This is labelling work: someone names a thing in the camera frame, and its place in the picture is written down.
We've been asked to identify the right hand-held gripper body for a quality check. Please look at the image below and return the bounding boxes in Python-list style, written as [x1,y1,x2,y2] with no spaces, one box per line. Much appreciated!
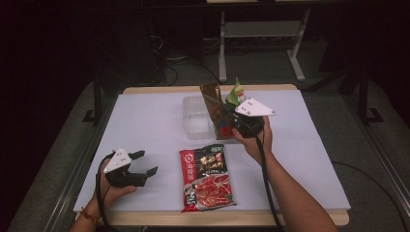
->
[229,98,278,139]

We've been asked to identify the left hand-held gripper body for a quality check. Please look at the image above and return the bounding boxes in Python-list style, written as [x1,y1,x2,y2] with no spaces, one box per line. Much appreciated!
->
[102,147,149,189]

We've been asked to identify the gold brown snack packet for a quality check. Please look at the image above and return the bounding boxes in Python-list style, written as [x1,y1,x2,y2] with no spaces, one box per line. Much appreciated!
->
[199,82,238,141]

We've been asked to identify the green white food packet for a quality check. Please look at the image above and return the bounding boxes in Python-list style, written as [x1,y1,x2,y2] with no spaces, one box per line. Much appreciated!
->
[224,76,249,108]

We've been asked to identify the clear plastic container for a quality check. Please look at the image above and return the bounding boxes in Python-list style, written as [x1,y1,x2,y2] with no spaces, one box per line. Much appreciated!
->
[182,94,241,141]

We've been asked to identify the person's left hand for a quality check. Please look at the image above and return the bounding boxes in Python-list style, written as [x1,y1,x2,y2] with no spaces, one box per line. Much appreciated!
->
[84,160,138,214]

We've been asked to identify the person's right hand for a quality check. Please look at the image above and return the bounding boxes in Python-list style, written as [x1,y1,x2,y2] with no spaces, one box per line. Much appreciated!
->
[231,115,275,166]

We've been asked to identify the white table mat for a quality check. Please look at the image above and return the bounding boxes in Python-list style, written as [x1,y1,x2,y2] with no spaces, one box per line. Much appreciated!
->
[73,89,352,213]

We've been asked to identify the red black food packet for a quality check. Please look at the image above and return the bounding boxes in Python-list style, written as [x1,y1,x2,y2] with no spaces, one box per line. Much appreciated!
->
[178,143,237,214]

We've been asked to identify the black metal stand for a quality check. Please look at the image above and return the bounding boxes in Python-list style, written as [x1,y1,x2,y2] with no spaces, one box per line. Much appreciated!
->
[81,71,104,128]
[340,63,385,128]

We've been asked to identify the white metal stand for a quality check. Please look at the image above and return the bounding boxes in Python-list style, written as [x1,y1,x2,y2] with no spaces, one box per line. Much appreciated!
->
[218,8,312,84]

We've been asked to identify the left hand-held gripper cable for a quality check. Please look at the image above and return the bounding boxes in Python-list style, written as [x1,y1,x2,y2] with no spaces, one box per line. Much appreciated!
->
[95,152,118,232]

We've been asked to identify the hand-held gripper cable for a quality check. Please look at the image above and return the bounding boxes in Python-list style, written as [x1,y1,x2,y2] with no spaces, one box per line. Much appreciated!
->
[95,152,118,232]
[240,120,285,232]

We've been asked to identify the aluminium frame rail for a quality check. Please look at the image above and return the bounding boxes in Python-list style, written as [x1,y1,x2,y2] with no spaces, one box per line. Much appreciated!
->
[341,92,410,212]
[43,95,119,232]

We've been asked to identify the red string bracelet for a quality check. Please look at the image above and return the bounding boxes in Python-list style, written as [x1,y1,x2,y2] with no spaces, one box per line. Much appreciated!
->
[79,208,101,226]

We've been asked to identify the black cable bundle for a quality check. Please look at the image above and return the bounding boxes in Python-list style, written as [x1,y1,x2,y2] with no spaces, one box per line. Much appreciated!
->
[149,32,224,87]

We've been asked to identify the right hand-held gripper cable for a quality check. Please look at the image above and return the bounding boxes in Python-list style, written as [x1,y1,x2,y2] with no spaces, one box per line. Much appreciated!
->
[240,120,285,232]

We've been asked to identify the thin black cable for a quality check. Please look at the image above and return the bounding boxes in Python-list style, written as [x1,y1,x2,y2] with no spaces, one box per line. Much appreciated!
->
[331,160,410,232]

